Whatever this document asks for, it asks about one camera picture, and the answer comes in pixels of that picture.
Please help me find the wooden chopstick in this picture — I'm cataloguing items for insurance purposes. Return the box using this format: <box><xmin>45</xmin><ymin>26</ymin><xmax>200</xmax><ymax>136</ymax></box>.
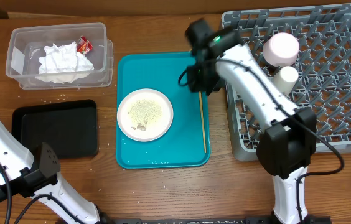
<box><xmin>199</xmin><ymin>91</ymin><xmax>207</xmax><ymax>154</ymax></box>

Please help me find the small pink bowl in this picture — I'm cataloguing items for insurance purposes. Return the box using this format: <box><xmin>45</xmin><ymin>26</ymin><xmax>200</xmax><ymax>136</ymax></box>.
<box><xmin>262</xmin><ymin>32</ymin><xmax>300</xmax><ymax>67</ymax></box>

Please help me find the white cup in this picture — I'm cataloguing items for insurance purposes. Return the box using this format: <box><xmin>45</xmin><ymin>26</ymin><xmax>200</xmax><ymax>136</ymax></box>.
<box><xmin>271</xmin><ymin>66</ymin><xmax>299</xmax><ymax>95</ymax></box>

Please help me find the large white plate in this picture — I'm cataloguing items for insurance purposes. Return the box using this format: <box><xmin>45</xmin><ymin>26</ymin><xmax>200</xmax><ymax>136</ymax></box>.
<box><xmin>116</xmin><ymin>88</ymin><xmax>174</xmax><ymax>142</ymax></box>

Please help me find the red snack wrapper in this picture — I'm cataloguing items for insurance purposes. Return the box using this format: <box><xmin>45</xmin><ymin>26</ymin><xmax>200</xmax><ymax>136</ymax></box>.
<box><xmin>77</xmin><ymin>36</ymin><xmax>93</xmax><ymax>55</ymax></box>

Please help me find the white napkin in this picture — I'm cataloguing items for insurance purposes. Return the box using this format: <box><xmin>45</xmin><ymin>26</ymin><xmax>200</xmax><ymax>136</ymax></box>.
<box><xmin>36</xmin><ymin>42</ymin><xmax>94</xmax><ymax>84</ymax></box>

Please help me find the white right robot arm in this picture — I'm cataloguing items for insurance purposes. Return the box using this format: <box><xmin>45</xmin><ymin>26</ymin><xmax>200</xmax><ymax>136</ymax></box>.
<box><xmin>179</xmin><ymin>19</ymin><xmax>316</xmax><ymax>223</ymax></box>

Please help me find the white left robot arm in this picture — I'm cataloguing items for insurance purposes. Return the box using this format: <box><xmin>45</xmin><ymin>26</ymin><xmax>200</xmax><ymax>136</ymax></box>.
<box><xmin>0</xmin><ymin>121</ymin><xmax>113</xmax><ymax>223</ymax></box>

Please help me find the grey dishwasher rack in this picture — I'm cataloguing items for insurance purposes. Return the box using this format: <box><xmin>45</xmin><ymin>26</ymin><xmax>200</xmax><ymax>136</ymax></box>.
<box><xmin>222</xmin><ymin>3</ymin><xmax>351</xmax><ymax>153</ymax></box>

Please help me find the clear plastic waste bin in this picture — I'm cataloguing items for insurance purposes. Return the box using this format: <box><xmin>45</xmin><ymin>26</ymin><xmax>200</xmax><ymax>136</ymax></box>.
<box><xmin>6</xmin><ymin>23</ymin><xmax>113</xmax><ymax>90</ymax></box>

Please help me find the teal serving tray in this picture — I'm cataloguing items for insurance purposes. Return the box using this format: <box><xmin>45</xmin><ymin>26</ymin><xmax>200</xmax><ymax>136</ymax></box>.
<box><xmin>116</xmin><ymin>52</ymin><xmax>211</xmax><ymax>169</ymax></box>

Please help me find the black tray bin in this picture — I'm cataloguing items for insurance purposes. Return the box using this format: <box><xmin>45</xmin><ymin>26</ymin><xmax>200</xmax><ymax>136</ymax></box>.
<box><xmin>11</xmin><ymin>100</ymin><xmax>99</xmax><ymax>159</ymax></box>

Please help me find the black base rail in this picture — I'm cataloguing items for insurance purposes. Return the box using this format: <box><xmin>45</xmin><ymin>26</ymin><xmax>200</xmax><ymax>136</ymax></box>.
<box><xmin>55</xmin><ymin>216</ymin><xmax>332</xmax><ymax>224</ymax></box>

